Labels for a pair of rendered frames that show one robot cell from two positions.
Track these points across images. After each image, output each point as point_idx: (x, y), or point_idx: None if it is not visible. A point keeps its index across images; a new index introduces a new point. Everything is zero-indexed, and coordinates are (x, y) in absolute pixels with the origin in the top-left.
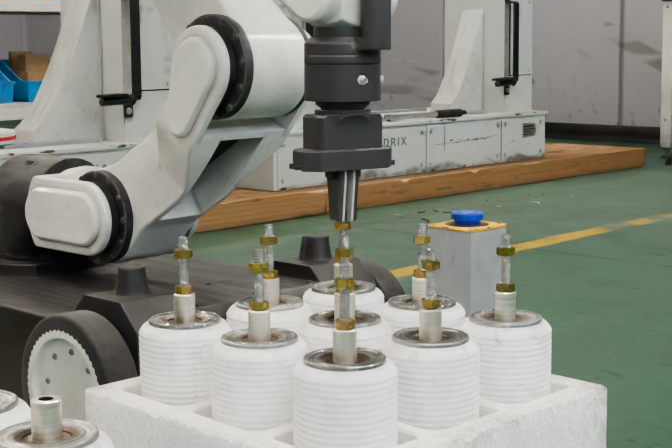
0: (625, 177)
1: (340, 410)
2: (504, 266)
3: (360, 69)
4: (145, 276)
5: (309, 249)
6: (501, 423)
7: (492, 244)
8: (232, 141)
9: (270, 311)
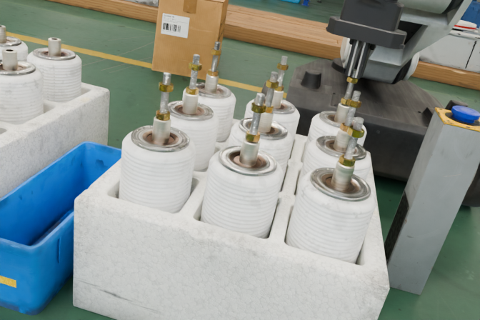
0: None
1: (122, 163)
2: (348, 143)
3: None
4: (316, 79)
5: (448, 108)
6: (236, 245)
7: (467, 141)
8: (417, 24)
9: None
